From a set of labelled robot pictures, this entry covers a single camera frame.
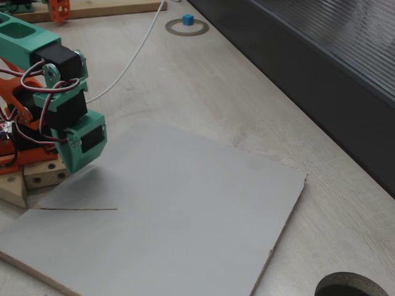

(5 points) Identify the wooden plank under idle arm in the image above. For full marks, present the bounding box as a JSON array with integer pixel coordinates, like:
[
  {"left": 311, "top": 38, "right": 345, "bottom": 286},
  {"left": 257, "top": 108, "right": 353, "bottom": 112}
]
[{"left": 9, "top": 0, "right": 168, "bottom": 24}]

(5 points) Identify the wooden base block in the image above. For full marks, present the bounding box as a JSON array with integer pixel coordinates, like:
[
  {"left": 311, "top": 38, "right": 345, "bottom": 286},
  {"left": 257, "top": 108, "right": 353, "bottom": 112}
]
[{"left": 22, "top": 159, "right": 70, "bottom": 190}]

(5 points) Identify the triangular wooden piece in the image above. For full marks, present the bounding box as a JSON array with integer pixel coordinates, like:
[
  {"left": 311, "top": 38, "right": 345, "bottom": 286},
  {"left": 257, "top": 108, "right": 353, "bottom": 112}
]
[{"left": 0, "top": 173, "right": 29, "bottom": 209}]

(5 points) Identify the grey board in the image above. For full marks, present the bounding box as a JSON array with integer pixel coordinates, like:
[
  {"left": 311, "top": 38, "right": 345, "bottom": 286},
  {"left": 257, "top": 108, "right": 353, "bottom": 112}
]
[{"left": 0, "top": 120, "right": 309, "bottom": 296}]

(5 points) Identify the ribbed glass desk partition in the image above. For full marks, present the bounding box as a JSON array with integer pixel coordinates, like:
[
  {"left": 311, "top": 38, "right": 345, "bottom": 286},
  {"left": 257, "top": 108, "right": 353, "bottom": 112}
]
[{"left": 187, "top": 0, "right": 395, "bottom": 200}]

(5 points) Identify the white usb cable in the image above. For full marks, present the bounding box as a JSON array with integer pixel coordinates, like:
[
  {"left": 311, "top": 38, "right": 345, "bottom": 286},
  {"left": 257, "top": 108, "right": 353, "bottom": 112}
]
[{"left": 86, "top": 0, "right": 166, "bottom": 104}]

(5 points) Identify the grey flat ring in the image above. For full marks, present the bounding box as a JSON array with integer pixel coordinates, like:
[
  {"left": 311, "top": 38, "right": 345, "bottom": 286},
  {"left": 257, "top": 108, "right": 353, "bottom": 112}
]
[{"left": 164, "top": 18, "right": 210, "bottom": 37}]

